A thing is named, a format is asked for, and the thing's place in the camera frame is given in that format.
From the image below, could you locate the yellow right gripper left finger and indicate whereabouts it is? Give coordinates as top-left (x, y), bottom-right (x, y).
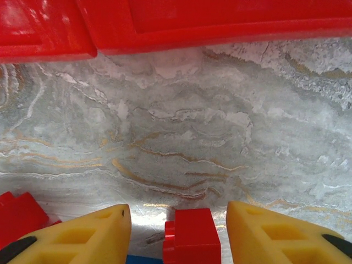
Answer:
top-left (0, 203), bottom-right (132, 264)

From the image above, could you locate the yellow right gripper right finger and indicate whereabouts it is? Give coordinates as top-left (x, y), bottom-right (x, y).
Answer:
top-left (225, 200), bottom-right (352, 264)

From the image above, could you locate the blue lego brick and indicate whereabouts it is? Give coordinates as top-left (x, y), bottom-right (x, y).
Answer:
top-left (125, 254), bottom-right (166, 264)

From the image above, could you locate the red sloped lego brick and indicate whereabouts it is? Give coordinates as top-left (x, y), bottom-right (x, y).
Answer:
top-left (0, 191), bottom-right (63, 248)

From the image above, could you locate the red plastic bin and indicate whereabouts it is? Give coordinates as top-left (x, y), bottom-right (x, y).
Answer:
top-left (0, 0), bottom-right (98, 64)
top-left (75, 0), bottom-right (352, 56)

